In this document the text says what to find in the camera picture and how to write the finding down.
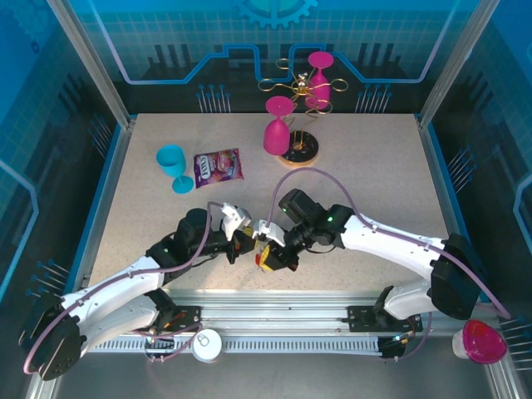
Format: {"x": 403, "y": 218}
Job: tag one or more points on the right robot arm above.
{"x": 390, "y": 245}

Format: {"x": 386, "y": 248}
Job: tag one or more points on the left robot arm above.
{"x": 108, "y": 291}

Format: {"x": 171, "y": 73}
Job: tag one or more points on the purple snack bag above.
{"x": 218, "y": 166}

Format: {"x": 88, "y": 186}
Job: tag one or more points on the blue plastic goblet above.
{"x": 170, "y": 160}

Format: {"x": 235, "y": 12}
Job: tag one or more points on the pink plastic goblet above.
{"x": 322, "y": 89}
{"x": 275, "y": 135}

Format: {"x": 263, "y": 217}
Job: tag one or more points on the white round cap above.
{"x": 206, "y": 345}

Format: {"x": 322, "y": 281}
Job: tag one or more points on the white cup with pink lid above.
{"x": 482, "y": 343}

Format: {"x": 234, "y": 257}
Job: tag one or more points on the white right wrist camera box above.
{"x": 266, "y": 230}

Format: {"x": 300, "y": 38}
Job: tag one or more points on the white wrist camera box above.
{"x": 232, "y": 216}
{"x": 266, "y": 230}

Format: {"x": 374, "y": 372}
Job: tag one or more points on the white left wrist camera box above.
{"x": 232, "y": 216}

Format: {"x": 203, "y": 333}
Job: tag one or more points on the aluminium frame rail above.
{"x": 270, "y": 311}

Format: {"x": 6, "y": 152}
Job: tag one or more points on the aluminium frame post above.
{"x": 95, "y": 66}
{"x": 457, "y": 62}

